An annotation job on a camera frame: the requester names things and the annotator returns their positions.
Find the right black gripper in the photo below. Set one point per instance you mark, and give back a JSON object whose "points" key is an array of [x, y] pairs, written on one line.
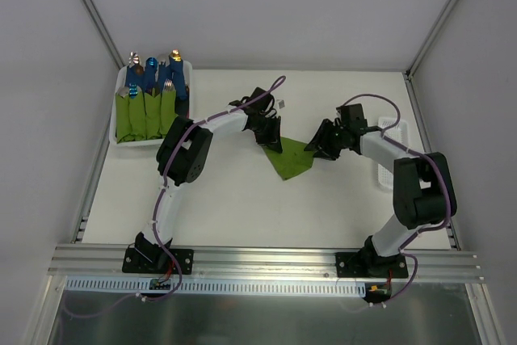
{"points": [[330, 137]]}

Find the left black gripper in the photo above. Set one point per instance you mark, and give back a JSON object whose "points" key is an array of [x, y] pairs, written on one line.
{"points": [[266, 128]]}

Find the green paper napkin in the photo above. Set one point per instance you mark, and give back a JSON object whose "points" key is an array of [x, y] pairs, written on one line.
{"points": [[292, 161]]}

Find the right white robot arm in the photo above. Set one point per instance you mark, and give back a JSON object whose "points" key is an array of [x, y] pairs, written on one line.
{"points": [[423, 194]]}

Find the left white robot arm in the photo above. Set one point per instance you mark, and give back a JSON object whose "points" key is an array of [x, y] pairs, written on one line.
{"points": [[181, 158]]}

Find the green napkin roll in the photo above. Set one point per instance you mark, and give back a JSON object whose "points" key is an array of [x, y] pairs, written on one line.
{"points": [[168, 112], [153, 116], [123, 126], [137, 112]]}

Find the blue napkin roll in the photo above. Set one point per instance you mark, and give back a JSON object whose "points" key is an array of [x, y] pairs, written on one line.
{"points": [[134, 71], [164, 74], [150, 75], [178, 78]]}

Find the white utensil tray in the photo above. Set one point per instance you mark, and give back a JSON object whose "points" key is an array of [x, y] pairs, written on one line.
{"points": [[399, 133]]}

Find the white basket of rolls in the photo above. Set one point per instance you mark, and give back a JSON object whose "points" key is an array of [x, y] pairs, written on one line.
{"points": [[183, 107]]}

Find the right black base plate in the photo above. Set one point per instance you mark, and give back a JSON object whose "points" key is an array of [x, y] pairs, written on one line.
{"points": [[363, 265]]}

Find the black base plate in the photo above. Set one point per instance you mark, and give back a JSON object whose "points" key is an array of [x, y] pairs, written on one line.
{"points": [[363, 265], [182, 260]]}

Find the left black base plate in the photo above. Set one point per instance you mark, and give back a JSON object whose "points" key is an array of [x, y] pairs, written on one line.
{"points": [[182, 260]]}

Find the aluminium mounting rail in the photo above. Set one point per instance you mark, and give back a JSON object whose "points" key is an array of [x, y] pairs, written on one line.
{"points": [[434, 266]]}

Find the white slotted cable duct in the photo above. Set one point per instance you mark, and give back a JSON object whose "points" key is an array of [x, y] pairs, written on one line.
{"points": [[326, 288]]}

